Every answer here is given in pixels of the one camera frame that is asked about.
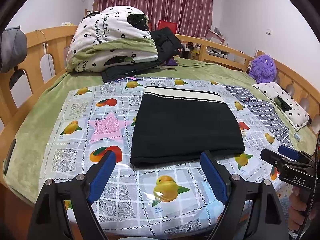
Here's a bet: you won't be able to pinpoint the person's right hand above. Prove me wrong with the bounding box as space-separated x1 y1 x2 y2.
289 186 315 233

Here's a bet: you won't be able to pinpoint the maroon curtain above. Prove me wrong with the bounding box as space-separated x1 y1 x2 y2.
94 0 215 34

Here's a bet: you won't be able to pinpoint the red box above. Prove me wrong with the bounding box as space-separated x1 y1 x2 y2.
157 20 178 33

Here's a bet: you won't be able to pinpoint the purple plush toy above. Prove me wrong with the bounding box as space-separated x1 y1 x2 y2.
248 54 277 84

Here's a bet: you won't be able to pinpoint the green blanket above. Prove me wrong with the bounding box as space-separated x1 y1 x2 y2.
2 55 318 198

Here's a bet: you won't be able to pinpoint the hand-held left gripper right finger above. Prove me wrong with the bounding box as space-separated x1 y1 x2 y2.
200 150 289 240

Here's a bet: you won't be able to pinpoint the black jacket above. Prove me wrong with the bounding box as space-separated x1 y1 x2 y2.
101 27 183 83

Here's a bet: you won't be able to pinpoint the black pants with white waistband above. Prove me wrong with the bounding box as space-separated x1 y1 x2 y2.
130 85 246 168

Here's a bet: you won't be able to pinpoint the white floral pillow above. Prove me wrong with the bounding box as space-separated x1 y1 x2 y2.
252 81 310 132

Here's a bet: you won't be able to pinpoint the dark cloth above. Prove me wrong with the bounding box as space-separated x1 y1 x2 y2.
10 69 26 87

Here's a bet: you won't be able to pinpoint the cardboard box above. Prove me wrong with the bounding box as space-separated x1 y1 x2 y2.
184 41 208 60

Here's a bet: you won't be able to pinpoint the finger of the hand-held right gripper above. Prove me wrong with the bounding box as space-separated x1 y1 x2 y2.
278 145 309 161
260 149 290 170

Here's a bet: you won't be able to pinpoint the white charging cable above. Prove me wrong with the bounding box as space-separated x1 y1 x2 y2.
36 29 50 55

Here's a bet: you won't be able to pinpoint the white floral folded quilt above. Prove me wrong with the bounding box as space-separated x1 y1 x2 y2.
65 6 158 73

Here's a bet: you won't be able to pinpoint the wooden bed frame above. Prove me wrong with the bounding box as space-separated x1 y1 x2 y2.
0 25 320 188

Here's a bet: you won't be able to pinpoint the grey hat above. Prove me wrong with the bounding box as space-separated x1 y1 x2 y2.
0 25 27 73

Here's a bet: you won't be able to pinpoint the purple book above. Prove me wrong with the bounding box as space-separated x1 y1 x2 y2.
160 58 178 70

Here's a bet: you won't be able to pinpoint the fruit print plastic mat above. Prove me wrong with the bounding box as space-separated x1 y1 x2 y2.
39 76 300 238

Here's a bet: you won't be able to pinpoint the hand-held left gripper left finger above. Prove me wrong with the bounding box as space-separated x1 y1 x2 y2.
26 150 117 240

